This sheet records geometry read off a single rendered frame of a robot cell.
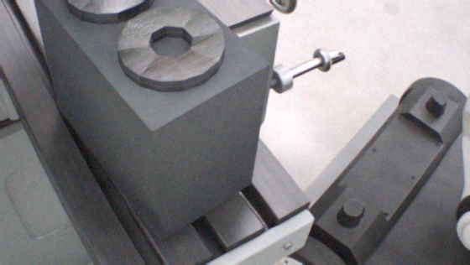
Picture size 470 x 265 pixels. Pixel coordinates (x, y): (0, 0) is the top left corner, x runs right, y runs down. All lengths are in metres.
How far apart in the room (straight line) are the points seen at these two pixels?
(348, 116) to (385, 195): 0.90
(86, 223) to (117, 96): 0.19
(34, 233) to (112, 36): 0.81
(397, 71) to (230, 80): 1.77
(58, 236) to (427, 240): 0.77
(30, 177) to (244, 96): 0.68
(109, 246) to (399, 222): 0.68
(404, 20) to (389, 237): 1.45
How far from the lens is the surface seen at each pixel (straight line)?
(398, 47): 2.33
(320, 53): 1.35
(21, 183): 1.13
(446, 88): 1.37
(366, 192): 1.15
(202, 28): 0.51
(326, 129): 1.97
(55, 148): 0.69
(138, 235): 0.64
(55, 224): 1.29
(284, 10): 1.34
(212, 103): 0.48
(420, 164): 1.22
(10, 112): 0.94
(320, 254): 1.05
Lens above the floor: 1.53
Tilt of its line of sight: 53 degrees down
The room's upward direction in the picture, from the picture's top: 5 degrees clockwise
